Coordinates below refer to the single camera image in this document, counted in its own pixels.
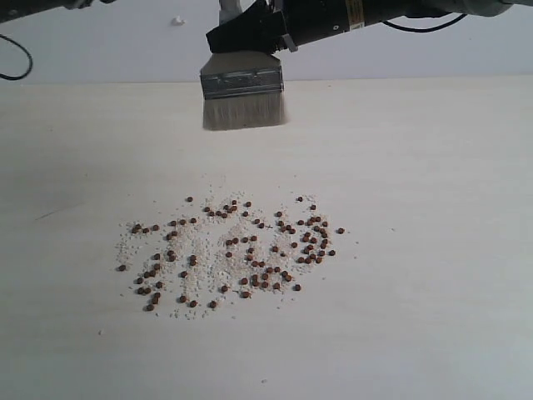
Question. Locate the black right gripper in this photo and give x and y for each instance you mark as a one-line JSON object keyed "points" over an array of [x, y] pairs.
{"points": [[267, 27]]}

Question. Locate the white-handled paint brush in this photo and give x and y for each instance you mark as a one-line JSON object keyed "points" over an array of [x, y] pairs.
{"points": [[242, 90]]}

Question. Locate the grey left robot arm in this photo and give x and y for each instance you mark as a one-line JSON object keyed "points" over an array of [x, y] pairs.
{"points": [[15, 9]]}

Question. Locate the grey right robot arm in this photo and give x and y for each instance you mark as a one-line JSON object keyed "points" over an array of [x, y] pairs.
{"points": [[383, 11]]}

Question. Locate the pile of brown beans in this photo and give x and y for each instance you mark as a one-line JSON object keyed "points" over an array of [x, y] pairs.
{"points": [[216, 251]]}

